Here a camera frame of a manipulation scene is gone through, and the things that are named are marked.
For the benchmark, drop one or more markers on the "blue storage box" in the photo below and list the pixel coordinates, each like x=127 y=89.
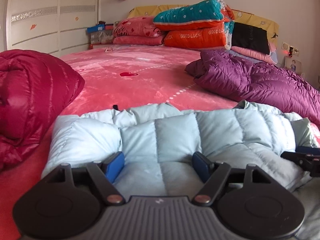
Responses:
x=101 y=33

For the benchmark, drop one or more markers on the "black folded garment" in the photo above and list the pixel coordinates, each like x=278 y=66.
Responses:
x=250 y=37

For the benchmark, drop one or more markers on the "wall socket with charger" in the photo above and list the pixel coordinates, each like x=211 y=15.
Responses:
x=289 y=50

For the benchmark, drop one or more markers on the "white wardrobe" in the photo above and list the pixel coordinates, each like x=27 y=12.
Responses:
x=55 y=27

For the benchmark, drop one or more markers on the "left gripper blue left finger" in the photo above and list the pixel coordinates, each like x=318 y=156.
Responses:
x=103 y=174

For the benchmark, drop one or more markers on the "pink heart bed blanket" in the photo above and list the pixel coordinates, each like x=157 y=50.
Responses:
x=122 y=76

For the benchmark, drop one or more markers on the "dark red down jacket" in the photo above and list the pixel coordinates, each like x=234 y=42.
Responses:
x=35 y=88

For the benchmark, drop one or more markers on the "pink heart pillow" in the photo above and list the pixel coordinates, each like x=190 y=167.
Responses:
x=138 y=31

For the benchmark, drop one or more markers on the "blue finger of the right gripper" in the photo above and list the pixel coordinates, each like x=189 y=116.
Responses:
x=307 y=158

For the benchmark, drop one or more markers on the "yellow headboard cover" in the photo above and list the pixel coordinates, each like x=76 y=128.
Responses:
x=270 y=26

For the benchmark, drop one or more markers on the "framed photo on nightstand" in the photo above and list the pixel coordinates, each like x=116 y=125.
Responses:
x=293 y=65

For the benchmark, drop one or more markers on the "teal orange folded quilt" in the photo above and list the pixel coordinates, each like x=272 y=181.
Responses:
x=205 y=25

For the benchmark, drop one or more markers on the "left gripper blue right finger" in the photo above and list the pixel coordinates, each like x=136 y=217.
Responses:
x=213 y=175

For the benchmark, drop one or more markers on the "pink pillow under black garment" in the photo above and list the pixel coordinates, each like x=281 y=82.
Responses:
x=270 y=58

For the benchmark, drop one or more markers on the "light blue down jacket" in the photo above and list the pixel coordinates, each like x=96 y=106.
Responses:
x=158 y=142

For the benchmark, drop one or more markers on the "purple down jacket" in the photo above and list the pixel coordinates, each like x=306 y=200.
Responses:
x=237 y=79

